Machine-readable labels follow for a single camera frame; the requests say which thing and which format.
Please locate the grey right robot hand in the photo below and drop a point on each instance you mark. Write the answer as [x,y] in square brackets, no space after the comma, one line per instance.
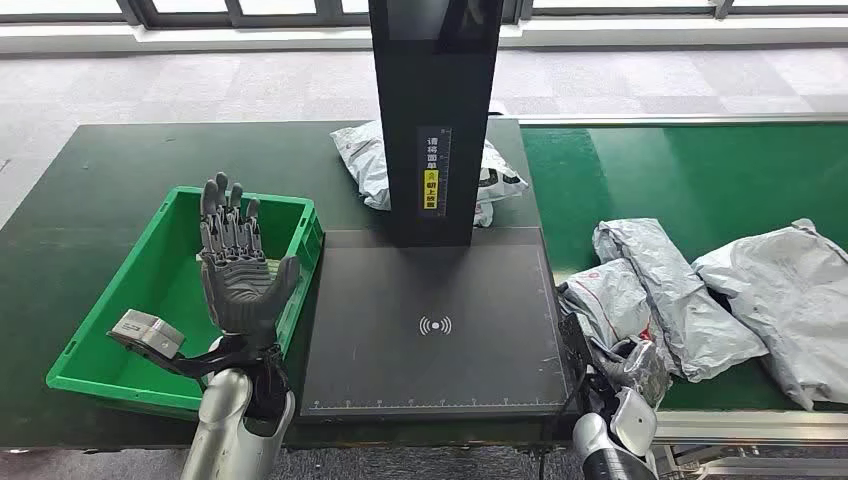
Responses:
[639,371]

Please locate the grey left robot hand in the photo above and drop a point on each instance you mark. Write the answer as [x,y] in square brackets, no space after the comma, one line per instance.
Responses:
[242,291]

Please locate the grey parcel bag red print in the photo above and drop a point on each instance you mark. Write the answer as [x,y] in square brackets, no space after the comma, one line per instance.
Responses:
[606,298]

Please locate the narrow grey parcel bag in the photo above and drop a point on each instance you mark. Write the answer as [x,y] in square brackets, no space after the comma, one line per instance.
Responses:
[662,291]

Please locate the large grey parcel bag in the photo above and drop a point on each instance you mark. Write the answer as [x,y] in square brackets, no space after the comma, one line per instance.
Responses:
[782,298]

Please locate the grey parcel bag black print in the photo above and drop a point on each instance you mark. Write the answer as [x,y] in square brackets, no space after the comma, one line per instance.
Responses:
[364,166]

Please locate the black inbound scanner machine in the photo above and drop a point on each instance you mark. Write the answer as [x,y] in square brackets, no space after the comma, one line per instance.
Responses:
[430,371]

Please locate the green conveyor belt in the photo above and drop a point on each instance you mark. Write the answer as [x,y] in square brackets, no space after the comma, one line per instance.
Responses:
[696,172]

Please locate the green plastic crate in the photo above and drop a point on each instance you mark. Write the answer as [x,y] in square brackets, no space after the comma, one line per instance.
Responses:
[152,285]

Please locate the black yellow warning label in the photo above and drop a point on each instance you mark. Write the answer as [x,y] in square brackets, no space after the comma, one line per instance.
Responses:
[431,189]

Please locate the white window sill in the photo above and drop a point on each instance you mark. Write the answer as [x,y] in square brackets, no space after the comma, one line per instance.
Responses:
[199,38]

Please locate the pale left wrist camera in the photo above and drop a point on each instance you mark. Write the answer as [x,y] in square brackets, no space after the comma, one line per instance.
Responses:
[149,331]

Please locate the dark window frame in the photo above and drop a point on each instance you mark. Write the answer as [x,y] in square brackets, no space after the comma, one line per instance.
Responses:
[199,21]

